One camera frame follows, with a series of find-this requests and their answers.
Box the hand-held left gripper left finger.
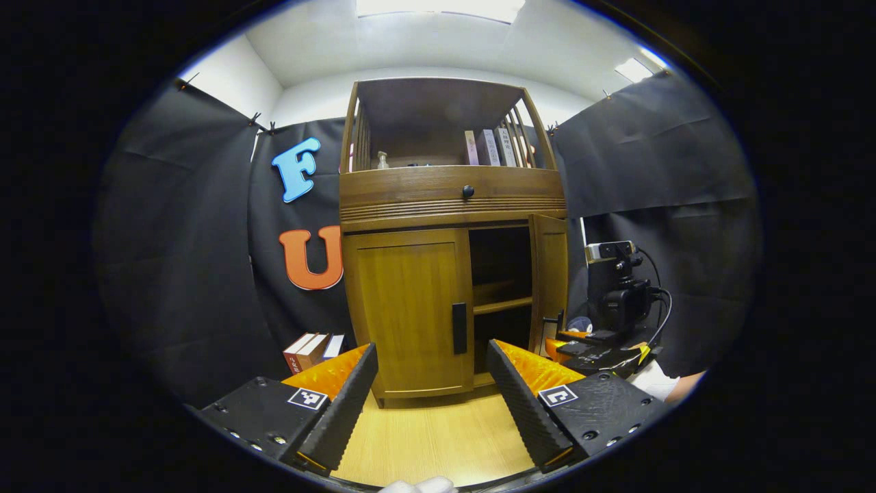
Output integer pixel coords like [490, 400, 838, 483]
[195, 342, 379, 473]

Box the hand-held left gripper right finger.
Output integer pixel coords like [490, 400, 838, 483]
[486, 339, 671, 475]

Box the wooden shoe cabinet door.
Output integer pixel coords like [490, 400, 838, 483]
[529, 214, 569, 358]
[344, 228, 475, 399]

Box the wooden double-door shoe cabinet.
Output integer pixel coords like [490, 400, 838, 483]
[339, 77, 570, 409]

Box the wooden cabinet inner shelf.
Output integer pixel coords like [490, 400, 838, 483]
[472, 296, 533, 316]

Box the wooden cabinet drawer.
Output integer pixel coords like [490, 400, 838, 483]
[340, 166, 567, 221]

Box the brown book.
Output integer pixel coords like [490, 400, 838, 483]
[296, 333, 331, 370]

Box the red and white book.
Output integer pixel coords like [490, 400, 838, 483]
[283, 333, 317, 374]

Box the small ceiling light panel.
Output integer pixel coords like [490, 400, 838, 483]
[614, 57, 654, 84]

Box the large ceiling light panel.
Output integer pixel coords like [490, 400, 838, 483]
[356, 0, 526, 23]

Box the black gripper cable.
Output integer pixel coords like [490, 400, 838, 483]
[633, 246, 675, 346]

